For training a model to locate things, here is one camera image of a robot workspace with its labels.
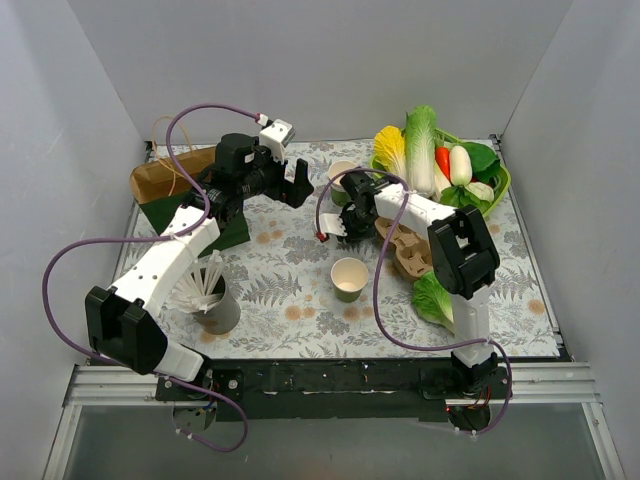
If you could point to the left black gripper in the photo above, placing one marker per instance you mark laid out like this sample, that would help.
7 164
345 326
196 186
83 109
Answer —
282 181

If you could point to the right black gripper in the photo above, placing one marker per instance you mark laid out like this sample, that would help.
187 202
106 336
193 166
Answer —
353 220

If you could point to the green paper coffee cup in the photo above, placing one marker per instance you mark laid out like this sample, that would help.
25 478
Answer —
349 276

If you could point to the green brown paper bag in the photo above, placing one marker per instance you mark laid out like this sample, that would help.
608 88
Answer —
159 188

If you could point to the grey straw holder cup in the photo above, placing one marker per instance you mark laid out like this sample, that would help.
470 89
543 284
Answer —
222 317

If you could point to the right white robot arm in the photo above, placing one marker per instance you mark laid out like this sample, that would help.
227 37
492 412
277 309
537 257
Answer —
464 260

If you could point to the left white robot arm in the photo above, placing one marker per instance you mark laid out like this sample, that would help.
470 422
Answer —
121 320

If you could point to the yellow cabbage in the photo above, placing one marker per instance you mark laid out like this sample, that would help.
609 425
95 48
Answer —
389 151

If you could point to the floral patterned table mat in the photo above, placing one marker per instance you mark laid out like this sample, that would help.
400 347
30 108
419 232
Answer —
281 281

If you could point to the red orange pepper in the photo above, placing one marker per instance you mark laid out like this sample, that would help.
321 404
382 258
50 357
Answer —
442 156

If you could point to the white radish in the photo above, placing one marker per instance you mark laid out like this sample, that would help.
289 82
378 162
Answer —
460 166

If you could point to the tall green napa cabbage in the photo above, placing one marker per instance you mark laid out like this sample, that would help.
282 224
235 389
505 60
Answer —
420 145

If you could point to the green lettuce on mat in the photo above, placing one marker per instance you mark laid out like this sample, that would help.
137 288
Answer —
432 302

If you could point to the small white bok choy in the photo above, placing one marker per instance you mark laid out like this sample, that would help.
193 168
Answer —
482 191

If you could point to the dark green leafy vegetable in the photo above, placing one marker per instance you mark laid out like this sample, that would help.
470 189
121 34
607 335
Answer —
485 166

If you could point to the green plastic vegetable basket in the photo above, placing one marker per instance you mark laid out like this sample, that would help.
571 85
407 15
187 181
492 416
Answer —
500 182

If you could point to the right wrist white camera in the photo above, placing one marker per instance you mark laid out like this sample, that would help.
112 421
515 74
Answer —
330 225

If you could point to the wrist white camera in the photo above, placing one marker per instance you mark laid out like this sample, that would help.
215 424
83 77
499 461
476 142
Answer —
275 136
330 225

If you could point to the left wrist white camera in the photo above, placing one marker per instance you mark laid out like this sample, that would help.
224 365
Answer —
275 136

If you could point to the aluminium frame rail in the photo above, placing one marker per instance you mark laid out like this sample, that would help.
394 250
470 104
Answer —
541 383

